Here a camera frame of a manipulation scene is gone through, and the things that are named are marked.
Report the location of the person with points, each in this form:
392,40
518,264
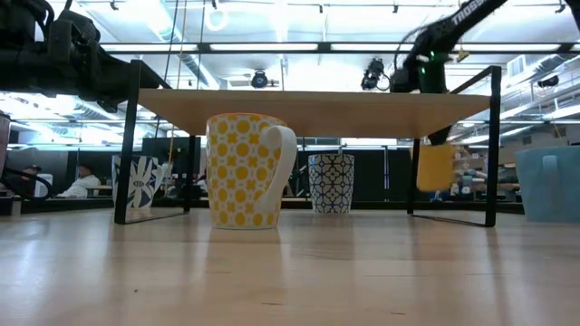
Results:
32,171
84,185

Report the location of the plain yellow mug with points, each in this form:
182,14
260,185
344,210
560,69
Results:
435,169

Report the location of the plain light blue mug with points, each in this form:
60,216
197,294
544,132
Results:
553,190

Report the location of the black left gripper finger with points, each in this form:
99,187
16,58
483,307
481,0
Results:
115,88

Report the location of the white mug with yellow dots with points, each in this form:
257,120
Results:
240,172

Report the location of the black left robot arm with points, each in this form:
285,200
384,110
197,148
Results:
18,68

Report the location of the navy floral pattern mug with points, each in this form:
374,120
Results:
147,181

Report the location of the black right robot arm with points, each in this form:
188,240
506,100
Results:
471,16

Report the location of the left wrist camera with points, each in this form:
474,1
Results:
72,36

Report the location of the black overhead light bar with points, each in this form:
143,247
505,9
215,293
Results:
324,47

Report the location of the blue lattice pattern mug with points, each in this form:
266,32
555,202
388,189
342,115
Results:
331,183

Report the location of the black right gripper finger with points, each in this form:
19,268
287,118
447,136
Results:
440,137

